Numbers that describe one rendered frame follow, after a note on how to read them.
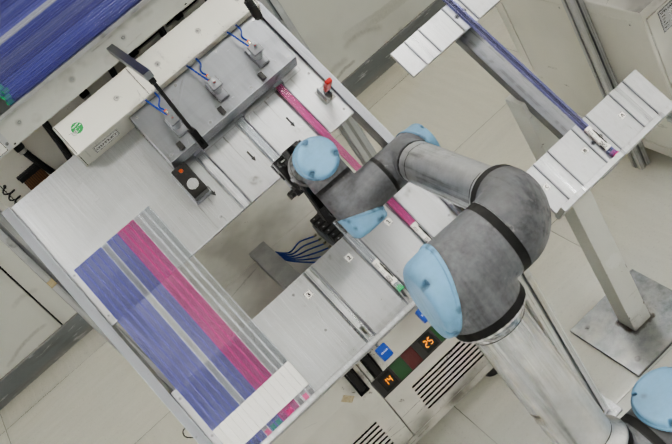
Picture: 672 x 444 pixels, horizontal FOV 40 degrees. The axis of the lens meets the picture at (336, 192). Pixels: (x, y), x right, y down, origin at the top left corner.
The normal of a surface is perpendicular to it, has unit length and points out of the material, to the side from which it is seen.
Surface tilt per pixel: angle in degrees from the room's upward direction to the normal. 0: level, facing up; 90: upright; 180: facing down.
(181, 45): 44
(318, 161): 57
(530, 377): 74
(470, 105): 0
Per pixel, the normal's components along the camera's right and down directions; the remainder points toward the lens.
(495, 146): -0.48, -0.68
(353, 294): -0.01, -0.25
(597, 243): 0.48, 0.33
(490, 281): 0.36, 0.15
